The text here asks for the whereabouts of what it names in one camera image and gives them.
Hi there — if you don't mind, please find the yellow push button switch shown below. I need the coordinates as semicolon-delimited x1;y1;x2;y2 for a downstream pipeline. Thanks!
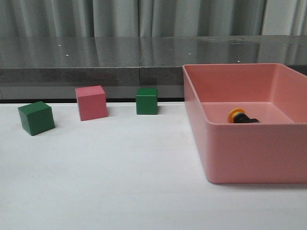
228;108;260;124

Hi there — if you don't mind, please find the green cube right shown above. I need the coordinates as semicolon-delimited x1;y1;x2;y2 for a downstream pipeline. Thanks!
136;88;158;115

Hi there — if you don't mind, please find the green cube left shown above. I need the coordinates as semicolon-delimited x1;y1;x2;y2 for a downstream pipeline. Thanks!
18;101;55;136

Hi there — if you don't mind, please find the pink plastic bin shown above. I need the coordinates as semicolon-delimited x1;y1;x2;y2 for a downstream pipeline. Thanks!
183;63;307;183

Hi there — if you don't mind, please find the grey stone ledge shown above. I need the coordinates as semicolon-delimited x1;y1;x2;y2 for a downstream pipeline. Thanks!
0;35;307;103

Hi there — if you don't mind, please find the green cube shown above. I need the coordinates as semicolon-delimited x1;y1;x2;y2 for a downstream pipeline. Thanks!
18;101;55;136
136;88;158;115

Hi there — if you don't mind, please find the pink cube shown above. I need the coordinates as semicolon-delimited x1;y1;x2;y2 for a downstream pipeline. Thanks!
75;85;108;121

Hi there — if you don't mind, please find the grey curtain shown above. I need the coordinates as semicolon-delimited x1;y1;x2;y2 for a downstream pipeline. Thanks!
0;0;307;37

